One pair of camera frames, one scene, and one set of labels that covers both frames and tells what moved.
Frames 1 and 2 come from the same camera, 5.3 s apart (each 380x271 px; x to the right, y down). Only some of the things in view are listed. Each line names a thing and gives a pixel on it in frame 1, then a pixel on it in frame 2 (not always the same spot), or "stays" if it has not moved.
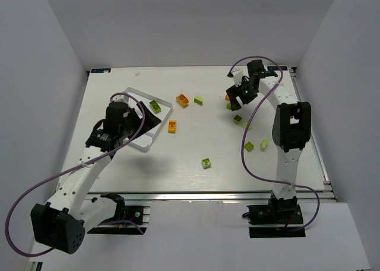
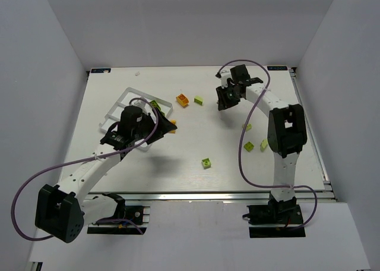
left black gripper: x=138 y=122 -> x=157 y=128
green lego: x=249 y=146 stays
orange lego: x=182 y=100 stays
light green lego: x=199 y=100 stays
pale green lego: x=264 y=144 stays
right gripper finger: x=236 y=103 -> x=225 y=97
